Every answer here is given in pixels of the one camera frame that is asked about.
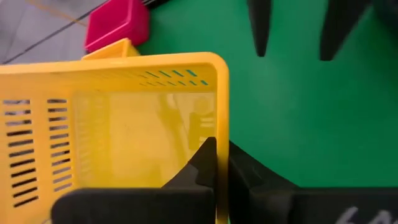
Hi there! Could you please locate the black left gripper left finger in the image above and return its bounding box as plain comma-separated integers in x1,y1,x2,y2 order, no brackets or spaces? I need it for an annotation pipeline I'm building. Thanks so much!
51,136,218,224

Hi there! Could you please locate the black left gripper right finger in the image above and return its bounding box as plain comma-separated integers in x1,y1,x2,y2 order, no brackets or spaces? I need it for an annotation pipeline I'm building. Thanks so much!
228,140,398,224

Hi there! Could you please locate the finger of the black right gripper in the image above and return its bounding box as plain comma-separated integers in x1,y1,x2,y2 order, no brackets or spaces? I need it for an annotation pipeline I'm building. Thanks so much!
247,0,273,58
320,0,373,62

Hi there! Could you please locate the red slotted plastic basket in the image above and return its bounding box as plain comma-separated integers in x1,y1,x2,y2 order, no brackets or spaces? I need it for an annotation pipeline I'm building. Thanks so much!
84,0,150,54

